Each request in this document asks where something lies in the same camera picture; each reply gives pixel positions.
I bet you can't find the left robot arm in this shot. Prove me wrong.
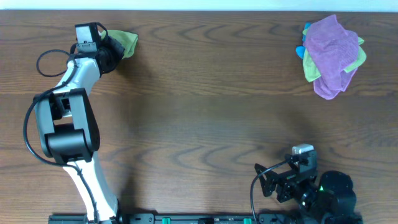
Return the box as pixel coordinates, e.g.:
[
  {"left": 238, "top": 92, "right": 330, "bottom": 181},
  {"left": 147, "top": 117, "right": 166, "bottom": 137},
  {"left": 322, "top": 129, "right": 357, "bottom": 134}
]
[{"left": 28, "top": 22, "right": 124, "bottom": 223}]

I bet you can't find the purple cloth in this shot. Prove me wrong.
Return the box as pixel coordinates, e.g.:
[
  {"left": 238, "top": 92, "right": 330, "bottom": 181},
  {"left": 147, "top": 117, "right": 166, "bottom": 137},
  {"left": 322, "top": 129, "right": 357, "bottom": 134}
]
[{"left": 303, "top": 14, "right": 360, "bottom": 100}]

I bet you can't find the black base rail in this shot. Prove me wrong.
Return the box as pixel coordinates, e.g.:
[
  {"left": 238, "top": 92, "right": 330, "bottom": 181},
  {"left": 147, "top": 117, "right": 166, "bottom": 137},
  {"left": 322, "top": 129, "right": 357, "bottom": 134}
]
[{"left": 48, "top": 212, "right": 364, "bottom": 224}]

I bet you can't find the blue cloth in pile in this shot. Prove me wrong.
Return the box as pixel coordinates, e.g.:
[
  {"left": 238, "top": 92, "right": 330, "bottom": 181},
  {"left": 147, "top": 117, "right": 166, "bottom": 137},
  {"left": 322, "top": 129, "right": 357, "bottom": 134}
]
[{"left": 295, "top": 22, "right": 311, "bottom": 59}]

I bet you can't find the green microfiber cloth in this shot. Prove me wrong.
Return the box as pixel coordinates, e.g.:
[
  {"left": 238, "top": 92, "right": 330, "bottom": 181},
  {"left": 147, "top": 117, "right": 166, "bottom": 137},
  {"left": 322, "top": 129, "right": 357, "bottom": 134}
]
[{"left": 99, "top": 30, "right": 138, "bottom": 60}]

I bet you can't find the green cloth in pile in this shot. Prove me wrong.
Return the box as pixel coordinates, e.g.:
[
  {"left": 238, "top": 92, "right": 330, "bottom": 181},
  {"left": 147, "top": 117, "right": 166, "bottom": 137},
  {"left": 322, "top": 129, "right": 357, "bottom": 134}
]
[{"left": 302, "top": 37, "right": 366, "bottom": 82}]

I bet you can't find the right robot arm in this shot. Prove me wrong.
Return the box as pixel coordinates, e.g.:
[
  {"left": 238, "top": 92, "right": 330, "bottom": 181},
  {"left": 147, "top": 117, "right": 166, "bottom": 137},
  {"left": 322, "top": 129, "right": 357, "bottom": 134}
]
[{"left": 250, "top": 151, "right": 363, "bottom": 224}]

